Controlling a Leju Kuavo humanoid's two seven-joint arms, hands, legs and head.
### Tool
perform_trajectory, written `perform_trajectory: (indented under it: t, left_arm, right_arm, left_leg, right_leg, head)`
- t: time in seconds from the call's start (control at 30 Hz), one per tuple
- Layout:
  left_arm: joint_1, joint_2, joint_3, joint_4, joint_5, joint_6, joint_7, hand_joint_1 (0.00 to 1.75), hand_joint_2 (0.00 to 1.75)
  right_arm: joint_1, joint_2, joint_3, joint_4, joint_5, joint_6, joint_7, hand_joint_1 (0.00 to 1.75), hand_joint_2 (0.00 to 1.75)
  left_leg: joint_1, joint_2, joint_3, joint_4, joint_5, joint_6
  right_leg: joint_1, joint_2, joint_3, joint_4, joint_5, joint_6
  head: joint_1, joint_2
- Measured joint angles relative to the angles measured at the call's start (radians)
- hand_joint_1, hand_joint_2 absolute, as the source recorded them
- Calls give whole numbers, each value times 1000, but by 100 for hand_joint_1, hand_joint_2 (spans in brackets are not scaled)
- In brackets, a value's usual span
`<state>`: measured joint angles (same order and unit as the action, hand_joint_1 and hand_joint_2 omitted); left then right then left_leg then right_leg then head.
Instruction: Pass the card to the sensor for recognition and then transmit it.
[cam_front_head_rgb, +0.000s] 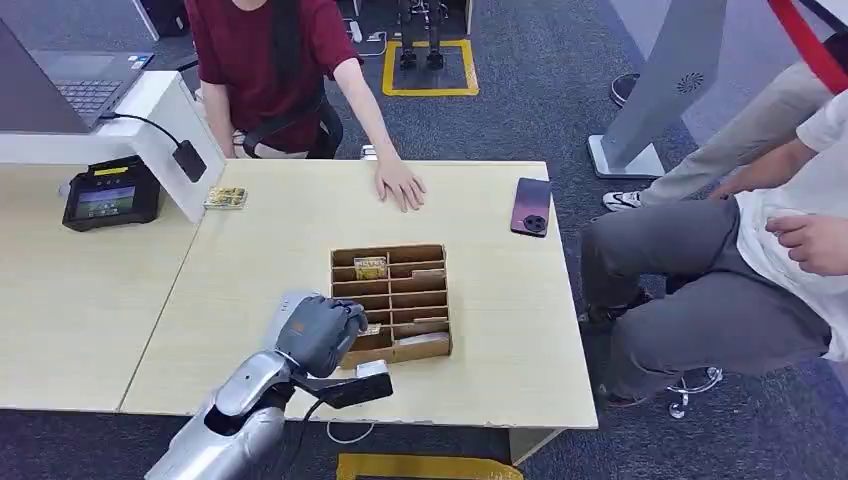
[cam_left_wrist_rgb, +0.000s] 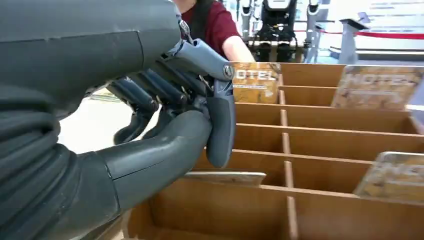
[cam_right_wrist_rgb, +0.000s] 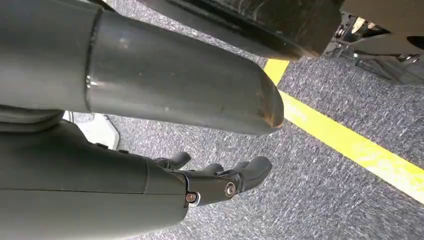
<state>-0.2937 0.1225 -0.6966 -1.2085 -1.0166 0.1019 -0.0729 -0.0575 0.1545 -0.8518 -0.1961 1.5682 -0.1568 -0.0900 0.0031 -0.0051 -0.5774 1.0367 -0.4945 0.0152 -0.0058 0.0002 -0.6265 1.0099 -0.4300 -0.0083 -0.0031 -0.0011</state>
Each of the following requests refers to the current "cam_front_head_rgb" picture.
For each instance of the yellow printed card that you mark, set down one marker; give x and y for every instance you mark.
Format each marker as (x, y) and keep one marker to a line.
(370, 268)

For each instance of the seated person's hand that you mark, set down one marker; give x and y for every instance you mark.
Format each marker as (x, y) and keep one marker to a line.
(811, 242)

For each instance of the black tablet terminal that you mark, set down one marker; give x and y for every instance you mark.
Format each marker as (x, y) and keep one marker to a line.
(111, 195)

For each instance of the person's left hand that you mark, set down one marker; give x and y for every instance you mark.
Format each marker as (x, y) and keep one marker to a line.
(399, 185)

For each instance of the person in beige trousers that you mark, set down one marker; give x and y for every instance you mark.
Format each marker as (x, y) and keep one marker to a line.
(742, 132)

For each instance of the black power adapter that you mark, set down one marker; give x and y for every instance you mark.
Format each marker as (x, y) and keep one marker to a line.
(189, 161)

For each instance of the pale card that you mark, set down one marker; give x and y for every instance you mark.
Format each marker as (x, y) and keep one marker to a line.
(424, 340)

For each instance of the black shoe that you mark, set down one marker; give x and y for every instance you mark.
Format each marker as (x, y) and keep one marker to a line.
(623, 89)

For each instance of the small printed card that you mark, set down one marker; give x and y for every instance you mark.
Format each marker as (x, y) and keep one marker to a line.
(371, 329)

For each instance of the seated person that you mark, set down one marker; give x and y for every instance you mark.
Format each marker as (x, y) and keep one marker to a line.
(702, 311)

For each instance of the stack of yellow cards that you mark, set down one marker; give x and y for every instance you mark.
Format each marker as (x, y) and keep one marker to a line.
(225, 198)

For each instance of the red barrier strip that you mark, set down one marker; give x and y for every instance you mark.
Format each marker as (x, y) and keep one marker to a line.
(805, 43)

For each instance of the white sneaker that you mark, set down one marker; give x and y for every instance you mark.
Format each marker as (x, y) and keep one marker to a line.
(621, 201)

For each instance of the white desk riser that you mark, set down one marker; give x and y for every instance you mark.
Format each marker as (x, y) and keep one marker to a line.
(166, 126)

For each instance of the white kiosk stand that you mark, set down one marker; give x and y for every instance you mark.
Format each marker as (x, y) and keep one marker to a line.
(662, 86)

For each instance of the black robot legs stand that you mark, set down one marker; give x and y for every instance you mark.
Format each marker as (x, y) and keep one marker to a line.
(420, 36)

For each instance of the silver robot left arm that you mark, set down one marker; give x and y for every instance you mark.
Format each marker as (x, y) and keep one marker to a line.
(225, 424)

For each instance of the person in red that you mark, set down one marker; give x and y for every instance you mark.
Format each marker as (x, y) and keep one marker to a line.
(265, 66)

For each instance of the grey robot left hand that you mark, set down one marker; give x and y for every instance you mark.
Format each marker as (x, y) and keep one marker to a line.
(318, 338)

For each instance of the pale grey wrist box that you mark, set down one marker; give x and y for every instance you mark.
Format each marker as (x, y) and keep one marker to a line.
(285, 311)

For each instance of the grey laptop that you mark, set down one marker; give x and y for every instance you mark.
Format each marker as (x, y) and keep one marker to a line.
(73, 79)

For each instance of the wooden card box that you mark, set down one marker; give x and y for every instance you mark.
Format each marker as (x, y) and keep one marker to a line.
(417, 301)

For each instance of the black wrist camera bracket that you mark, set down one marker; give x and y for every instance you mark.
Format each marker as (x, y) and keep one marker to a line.
(351, 389)

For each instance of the chrome chair base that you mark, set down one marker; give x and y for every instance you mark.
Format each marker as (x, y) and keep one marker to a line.
(692, 391)

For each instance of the pale desk leg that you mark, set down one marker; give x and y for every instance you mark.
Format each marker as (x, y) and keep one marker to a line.
(533, 444)

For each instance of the dark red smartphone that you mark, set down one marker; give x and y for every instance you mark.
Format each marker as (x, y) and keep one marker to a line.
(530, 206)

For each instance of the white power strip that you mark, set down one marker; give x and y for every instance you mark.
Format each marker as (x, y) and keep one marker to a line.
(356, 31)

